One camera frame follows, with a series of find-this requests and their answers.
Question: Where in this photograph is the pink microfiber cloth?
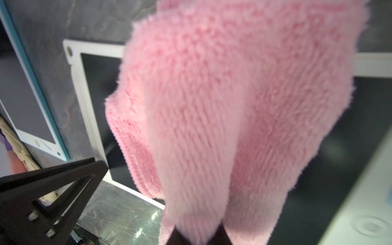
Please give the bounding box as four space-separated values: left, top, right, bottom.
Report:
105 1 368 245

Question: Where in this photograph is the beige cloth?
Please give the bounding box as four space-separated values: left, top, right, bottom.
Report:
0 116 59 204

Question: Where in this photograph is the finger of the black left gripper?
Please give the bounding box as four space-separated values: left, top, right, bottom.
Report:
1 158 108 245

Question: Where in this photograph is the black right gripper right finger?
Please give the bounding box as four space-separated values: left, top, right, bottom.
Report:
207 223 232 245

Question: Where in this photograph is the large blue drawing tablet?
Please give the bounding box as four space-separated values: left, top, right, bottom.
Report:
1 1 70 162

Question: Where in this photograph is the purple pink brush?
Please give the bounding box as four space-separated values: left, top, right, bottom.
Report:
1 132 27 177

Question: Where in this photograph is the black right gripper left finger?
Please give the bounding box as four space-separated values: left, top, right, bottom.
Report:
166 228 191 245

